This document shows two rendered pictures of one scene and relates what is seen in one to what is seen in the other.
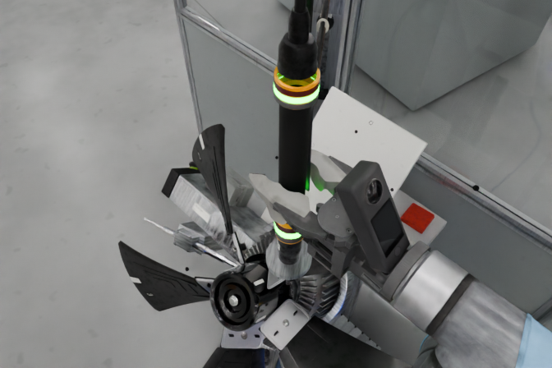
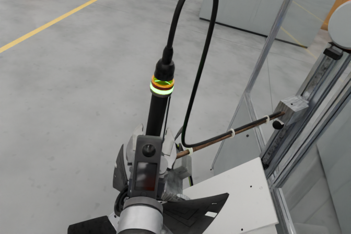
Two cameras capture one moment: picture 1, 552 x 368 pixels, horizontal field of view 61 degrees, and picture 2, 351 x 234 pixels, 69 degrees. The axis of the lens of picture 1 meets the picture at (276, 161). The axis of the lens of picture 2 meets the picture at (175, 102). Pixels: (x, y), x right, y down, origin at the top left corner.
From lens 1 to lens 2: 0.30 m
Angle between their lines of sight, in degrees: 31
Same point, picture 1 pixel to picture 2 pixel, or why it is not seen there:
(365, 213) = (136, 155)
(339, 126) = (246, 177)
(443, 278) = (141, 219)
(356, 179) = (145, 137)
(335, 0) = (287, 116)
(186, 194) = not seen: hidden behind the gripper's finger
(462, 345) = not seen: outside the picture
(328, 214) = not seen: hidden behind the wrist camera
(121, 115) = (197, 121)
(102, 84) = (201, 105)
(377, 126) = (261, 192)
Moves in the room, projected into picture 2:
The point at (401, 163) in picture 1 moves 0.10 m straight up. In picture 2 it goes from (257, 220) to (269, 205)
